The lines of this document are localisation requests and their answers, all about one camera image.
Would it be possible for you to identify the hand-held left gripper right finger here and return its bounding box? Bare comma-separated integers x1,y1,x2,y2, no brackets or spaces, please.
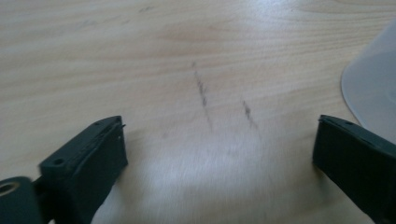
312,114,396,224

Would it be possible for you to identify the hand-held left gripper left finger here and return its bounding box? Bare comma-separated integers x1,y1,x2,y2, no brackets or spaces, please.
38,115,129,224

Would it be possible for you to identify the clear plastic storage box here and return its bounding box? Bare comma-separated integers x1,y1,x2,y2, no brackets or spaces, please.
340,18,396,146

